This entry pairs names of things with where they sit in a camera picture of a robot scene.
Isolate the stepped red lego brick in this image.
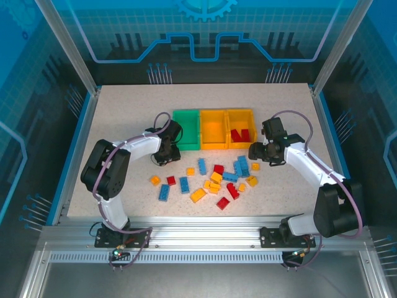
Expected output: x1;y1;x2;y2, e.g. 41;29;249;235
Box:
226;183;240;201

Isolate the aluminium frame post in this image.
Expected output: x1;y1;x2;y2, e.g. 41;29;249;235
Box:
311;0;373;96
33;0;102;96

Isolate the yellow plastic bin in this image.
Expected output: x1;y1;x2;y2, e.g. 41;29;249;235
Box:
226;107;259;150
199;108;230;151

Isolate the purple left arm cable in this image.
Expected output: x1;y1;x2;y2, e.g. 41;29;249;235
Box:
91;112;172;273

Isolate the slotted aluminium cable duct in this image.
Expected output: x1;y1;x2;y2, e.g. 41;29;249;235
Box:
48;251;285;263

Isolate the green plastic bin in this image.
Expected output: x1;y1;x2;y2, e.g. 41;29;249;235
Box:
172;108;201;151

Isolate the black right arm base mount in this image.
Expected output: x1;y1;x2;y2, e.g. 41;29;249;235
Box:
259;225;317;249

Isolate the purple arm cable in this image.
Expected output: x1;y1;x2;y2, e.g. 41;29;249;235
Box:
271;110;364;269
91;112;172;273

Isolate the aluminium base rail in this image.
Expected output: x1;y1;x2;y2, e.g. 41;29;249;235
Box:
39;215;375;250

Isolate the long yellow lego brick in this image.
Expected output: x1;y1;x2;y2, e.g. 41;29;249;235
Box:
190;187;208;204

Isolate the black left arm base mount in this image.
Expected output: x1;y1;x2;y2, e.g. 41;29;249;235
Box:
94;225;153;249

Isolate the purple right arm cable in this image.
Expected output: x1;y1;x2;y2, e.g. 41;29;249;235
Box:
271;110;364;269

